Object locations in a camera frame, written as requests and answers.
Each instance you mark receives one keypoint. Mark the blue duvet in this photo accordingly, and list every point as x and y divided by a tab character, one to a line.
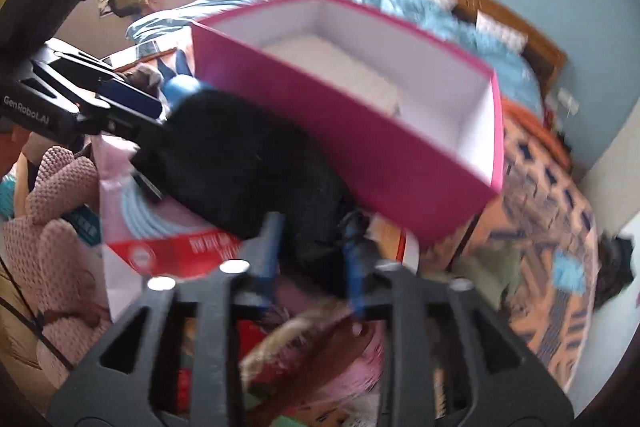
425	19

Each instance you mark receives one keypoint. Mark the pink storage box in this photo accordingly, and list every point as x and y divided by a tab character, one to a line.
350	147

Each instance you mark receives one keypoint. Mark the wooden headboard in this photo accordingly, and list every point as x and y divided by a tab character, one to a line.
542	44

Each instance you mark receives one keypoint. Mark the light blue card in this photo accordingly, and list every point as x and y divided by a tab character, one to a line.
570	274

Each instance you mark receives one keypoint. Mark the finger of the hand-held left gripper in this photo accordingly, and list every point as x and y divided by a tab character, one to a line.
132	102
125	127

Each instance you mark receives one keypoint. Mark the black fuzzy cloth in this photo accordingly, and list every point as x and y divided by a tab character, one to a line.
240	167

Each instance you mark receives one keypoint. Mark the pink knitted plush toy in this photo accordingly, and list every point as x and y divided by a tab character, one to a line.
55	247

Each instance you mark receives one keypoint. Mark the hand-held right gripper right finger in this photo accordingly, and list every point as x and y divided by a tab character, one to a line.
356	272

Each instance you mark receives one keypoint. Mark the dark clothes pile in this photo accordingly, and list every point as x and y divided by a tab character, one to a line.
615	269

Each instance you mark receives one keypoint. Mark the white wall socket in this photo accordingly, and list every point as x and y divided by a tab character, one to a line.
568	102

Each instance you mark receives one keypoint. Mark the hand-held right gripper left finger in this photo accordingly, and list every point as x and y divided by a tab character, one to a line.
269	252

